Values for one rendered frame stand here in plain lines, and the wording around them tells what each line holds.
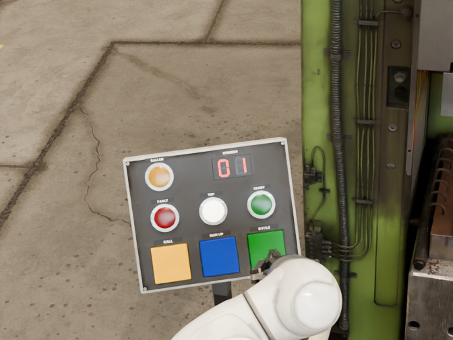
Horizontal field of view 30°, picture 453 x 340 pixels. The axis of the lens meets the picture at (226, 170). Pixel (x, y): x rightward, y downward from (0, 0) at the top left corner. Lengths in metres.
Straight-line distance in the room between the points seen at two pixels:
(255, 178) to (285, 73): 2.87
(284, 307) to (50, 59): 3.94
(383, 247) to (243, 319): 0.87
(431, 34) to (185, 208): 0.59
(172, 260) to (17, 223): 2.02
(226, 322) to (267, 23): 4.02
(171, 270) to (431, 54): 0.67
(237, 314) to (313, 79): 0.73
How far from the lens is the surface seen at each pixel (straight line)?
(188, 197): 1.73
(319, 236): 2.06
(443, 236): 1.85
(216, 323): 1.27
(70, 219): 3.65
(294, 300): 1.22
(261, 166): 1.74
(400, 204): 2.00
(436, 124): 2.26
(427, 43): 1.62
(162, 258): 1.74
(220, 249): 1.74
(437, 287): 1.87
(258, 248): 1.75
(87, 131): 4.25
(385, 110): 1.87
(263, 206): 1.74
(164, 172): 1.73
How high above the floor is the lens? 2.12
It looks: 34 degrees down
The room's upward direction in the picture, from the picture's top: 5 degrees counter-clockwise
